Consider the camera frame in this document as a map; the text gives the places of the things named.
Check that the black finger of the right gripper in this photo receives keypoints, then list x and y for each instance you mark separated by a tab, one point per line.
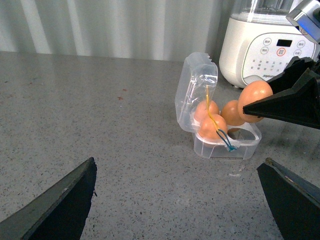
299	104
292	72

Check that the grey other gripper body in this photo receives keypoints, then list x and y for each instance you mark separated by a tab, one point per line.
305	17

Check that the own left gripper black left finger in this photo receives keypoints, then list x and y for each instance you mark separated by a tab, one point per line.
59	213

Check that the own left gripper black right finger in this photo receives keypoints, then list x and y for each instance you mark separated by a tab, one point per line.
293	201

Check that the brown egg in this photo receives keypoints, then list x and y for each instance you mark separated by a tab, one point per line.
201	110
230	114
253	92
208	128

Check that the clear plastic egg box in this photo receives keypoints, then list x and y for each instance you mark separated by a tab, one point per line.
198	72

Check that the white soy milk machine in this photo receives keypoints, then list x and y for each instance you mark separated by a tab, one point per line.
260	42

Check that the yellow blue rubber band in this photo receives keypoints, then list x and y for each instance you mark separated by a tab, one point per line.
212	117

